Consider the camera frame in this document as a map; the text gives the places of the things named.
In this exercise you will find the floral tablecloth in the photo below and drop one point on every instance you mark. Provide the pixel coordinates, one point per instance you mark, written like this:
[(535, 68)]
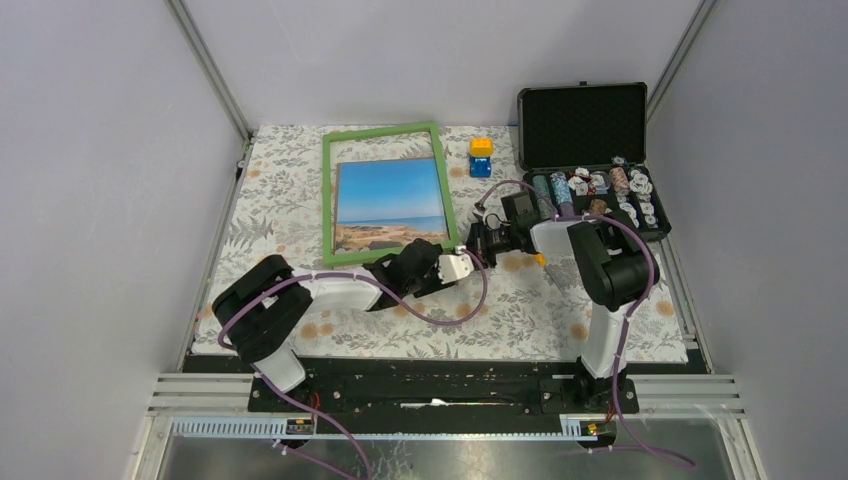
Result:
[(278, 211)]

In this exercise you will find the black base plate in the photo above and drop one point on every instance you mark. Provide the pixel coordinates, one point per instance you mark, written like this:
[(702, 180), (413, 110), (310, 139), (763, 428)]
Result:
[(442, 396)]

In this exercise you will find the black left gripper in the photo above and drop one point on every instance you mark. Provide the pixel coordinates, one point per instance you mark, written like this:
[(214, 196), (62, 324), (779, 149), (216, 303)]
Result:
[(434, 284)]

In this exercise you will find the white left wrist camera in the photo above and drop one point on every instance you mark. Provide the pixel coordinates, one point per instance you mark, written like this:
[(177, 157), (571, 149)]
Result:
[(455, 266)]

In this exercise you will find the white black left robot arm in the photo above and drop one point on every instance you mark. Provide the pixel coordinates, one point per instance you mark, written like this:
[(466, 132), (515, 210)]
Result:
[(259, 311)]

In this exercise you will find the landscape photo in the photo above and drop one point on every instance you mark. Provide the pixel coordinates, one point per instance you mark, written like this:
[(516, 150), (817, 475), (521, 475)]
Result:
[(385, 204)]

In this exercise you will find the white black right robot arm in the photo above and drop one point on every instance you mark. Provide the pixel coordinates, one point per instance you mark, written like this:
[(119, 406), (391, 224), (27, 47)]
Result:
[(616, 269)]

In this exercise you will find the yellow toy brick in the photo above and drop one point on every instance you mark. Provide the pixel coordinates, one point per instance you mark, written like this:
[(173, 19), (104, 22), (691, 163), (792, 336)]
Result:
[(481, 147)]

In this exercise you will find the black poker chip case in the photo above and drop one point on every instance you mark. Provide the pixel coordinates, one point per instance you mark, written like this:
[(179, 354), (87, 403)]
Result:
[(598, 128)]

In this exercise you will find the blue toy brick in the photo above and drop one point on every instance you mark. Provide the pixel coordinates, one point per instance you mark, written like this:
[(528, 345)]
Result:
[(480, 167)]

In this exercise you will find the green wooden picture frame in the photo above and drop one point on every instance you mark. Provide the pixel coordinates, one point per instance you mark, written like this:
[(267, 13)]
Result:
[(416, 140)]

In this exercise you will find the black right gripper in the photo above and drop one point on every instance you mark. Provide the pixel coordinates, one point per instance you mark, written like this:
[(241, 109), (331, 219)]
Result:
[(477, 241)]

